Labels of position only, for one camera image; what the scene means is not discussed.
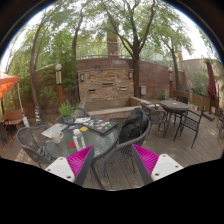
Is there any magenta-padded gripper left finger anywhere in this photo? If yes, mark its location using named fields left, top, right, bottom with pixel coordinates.
left=44, top=144, right=95, bottom=187

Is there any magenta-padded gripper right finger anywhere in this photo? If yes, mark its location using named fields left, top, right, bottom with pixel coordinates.
left=130, top=143, right=184, bottom=186

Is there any clear white-capped drink bottle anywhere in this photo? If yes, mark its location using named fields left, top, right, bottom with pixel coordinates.
left=72, top=128, right=86, bottom=152

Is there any grey mesh patio chair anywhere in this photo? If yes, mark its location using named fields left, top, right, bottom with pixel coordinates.
left=15, top=124, right=58, bottom=169
left=54, top=106, right=91, bottom=125
left=89, top=116, right=153, bottom=189

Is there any white ribbed mug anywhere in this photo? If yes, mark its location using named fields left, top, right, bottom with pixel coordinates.
left=49, top=130, right=64, bottom=145

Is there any black backpack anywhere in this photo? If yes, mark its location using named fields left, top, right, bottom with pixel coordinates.
left=118, top=107, right=149, bottom=145

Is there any silver laptop with stickers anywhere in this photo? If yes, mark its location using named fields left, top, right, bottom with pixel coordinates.
left=41, top=122, right=69, bottom=139

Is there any white paper sheet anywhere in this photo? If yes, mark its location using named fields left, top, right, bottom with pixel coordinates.
left=73, top=116, right=92, bottom=124

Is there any black laptop with stickers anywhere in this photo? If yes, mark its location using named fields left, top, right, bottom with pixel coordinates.
left=82, top=117, right=119, bottom=135

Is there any dark slatted patio chair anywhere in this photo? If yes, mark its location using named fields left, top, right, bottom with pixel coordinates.
left=173, top=106, right=206, bottom=149
left=140, top=101, right=168, bottom=133

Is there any green plant in teal pot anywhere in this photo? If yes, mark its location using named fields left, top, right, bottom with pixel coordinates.
left=58, top=100, right=76, bottom=125

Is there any dark round patio table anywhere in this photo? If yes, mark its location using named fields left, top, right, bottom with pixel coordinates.
left=159, top=99, right=190, bottom=138

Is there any blue yellow striped cone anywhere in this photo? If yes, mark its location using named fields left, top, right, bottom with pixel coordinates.
left=34, top=106, right=42, bottom=123

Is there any wooden bench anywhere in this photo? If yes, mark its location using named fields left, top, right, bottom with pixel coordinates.
left=1, top=108, right=26, bottom=131

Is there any dark forked tree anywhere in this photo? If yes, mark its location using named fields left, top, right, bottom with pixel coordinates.
left=96, top=0, right=188, bottom=98

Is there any leaning thin-trunked tree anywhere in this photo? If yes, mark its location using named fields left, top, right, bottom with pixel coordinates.
left=29, top=9, right=51, bottom=123

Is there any closed maroon patio umbrella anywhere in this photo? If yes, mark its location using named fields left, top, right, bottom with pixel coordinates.
left=204, top=58, right=218, bottom=114

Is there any orange canopy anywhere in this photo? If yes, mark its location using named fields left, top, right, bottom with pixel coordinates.
left=0, top=73, right=20, bottom=100

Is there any globe-topped wooden lamp post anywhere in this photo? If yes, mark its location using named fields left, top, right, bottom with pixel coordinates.
left=54, top=63, right=65, bottom=108
left=167, top=66, right=175, bottom=99

